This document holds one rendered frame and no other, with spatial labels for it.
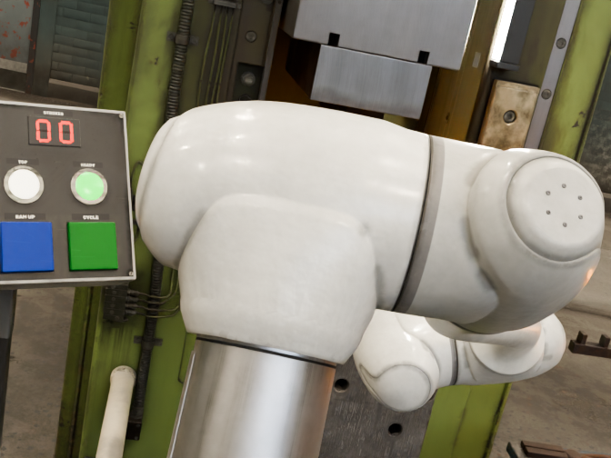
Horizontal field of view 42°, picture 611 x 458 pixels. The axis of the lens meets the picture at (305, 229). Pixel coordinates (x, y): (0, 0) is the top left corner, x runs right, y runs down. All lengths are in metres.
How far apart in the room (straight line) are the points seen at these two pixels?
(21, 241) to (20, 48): 6.77
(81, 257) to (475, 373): 0.61
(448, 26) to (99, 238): 0.68
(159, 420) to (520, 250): 1.33
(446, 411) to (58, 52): 6.45
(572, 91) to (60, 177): 0.99
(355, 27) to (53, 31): 6.55
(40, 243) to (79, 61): 6.56
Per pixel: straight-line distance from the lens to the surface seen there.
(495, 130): 1.60
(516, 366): 1.09
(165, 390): 1.71
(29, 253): 1.23
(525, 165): 0.51
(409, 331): 1.08
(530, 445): 1.67
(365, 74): 1.38
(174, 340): 1.66
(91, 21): 7.70
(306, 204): 0.50
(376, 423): 1.56
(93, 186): 1.29
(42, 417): 2.71
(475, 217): 0.51
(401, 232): 0.51
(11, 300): 1.39
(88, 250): 1.26
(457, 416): 1.85
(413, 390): 1.05
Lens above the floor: 1.45
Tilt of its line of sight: 17 degrees down
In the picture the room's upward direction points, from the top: 12 degrees clockwise
